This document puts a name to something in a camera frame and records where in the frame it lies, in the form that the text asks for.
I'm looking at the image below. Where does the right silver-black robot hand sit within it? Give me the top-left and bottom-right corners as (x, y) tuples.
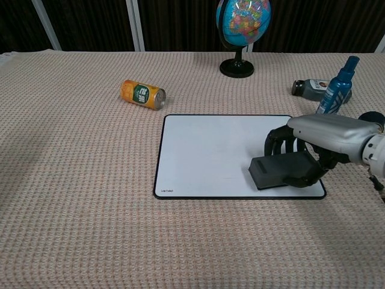
(263, 114), (380, 189)

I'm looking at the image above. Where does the black board eraser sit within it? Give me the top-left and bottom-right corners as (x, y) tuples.
(248, 151), (326, 191)

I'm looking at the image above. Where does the blue spray bottle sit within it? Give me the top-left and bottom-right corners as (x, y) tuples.
(315, 55), (361, 116)

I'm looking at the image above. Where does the dark grey bottle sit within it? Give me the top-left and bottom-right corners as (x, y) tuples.
(291, 78), (353, 105)

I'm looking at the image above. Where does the glass spice grinder jar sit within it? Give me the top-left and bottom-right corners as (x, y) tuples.
(359, 111), (385, 128)

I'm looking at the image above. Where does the white dry-erase board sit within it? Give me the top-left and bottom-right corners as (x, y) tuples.
(153, 114), (328, 200)

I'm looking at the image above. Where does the blue globe on black stand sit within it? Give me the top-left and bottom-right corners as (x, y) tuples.
(215, 0), (273, 79)

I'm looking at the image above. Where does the black curtain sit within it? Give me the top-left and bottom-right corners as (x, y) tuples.
(0, 0), (385, 55)

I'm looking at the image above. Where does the orange drink can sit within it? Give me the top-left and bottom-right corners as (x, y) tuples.
(119, 79), (167, 111)

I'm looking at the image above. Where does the beige waffle-weave tablecloth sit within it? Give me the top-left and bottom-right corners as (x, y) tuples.
(0, 50), (385, 289)

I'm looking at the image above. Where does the white upright frame post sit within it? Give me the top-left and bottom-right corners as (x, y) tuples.
(125, 0), (146, 52)

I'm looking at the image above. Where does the white slanted frame post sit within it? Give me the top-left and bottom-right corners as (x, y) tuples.
(31, 0), (63, 52)

